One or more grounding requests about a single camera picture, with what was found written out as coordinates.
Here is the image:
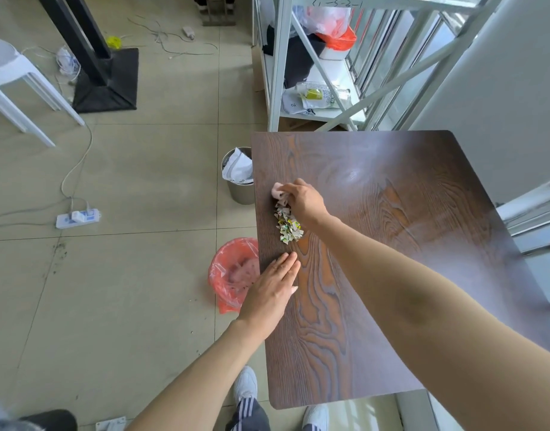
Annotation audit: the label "person's right hand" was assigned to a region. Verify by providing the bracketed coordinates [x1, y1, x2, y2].
[278, 178, 332, 230]

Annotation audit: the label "person's left hand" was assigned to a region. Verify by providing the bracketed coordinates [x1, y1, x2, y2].
[237, 251, 301, 341]

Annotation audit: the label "person's right forearm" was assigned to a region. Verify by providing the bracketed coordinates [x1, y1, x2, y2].
[307, 214, 550, 431]

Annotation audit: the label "person's left forearm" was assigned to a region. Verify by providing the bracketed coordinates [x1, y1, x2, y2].
[124, 319, 269, 431]

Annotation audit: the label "pile of paper scraps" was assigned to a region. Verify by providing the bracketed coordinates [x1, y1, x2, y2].
[274, 200, 305, 244]

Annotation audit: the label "grey metal waste bin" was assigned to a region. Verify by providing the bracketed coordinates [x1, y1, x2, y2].
[221, 147, 256, 206]

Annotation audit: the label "white bin liner bag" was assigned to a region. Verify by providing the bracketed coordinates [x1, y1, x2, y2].
[222, 148, 254, 184]

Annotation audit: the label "red plastic bag bin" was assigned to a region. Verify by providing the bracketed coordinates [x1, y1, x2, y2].
[208, 238, 260, 315]

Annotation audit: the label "white printed paper bag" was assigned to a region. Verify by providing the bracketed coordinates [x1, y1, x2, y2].
[281, 92, 321, 117]

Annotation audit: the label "clear plastic bottle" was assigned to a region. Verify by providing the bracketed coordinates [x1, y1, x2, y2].
[295, 82, 351, 103]

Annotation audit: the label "person's left white shoe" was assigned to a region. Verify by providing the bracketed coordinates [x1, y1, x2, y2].
[233, 365, 259, 407]

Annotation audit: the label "person's white shoe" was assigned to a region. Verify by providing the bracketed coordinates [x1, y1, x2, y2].
[233, 365, 259, 407]
[301, 405, 330, 431]

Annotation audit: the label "person's right white shoe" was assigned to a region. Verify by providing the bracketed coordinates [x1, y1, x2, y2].
[301, 405, 330, 431]

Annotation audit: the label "white metal shelf rack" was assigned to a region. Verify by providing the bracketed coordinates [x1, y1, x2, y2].
[252, 0, 505, 132]

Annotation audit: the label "dark striped trousers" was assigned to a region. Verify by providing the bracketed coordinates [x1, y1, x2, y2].
[225, 397, 272, 431]

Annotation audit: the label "black cloth bag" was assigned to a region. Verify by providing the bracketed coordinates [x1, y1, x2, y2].
[262, 25, 327, 89]

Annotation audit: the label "orange and white plastic bag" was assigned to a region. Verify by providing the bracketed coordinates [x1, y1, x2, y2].
[297, 6, 357, 52]

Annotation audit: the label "wooden stool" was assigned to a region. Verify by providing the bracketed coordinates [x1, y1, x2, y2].
[201, 0, 236, 27]

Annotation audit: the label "white power strip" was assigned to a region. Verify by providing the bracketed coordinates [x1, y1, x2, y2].
[55, 209, 102, 230]

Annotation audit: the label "black stand with square base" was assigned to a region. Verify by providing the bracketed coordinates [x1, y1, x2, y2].
[36, 0, 140, 114]

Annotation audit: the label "white flat box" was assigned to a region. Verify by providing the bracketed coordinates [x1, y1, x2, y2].
[95, 416, 128, 431]

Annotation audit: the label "black rounded object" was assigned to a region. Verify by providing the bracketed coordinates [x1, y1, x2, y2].
[18, 409, 78, 431]

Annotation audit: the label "white plastic chair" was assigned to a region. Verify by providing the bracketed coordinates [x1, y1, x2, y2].
[0, 39, 86, 148]

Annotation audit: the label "thin grey loose cables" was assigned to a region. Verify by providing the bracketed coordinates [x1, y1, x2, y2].
[128, 15, 218, 59]

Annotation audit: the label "white power cable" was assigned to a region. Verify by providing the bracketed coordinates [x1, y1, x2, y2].
[0, 123, 94, 229]

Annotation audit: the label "white window frame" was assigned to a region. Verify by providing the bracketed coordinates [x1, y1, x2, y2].
[495, 175, 550, 310]

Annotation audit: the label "bundle of white cable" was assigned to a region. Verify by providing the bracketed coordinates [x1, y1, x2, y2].
[55, 46, 82, 78]

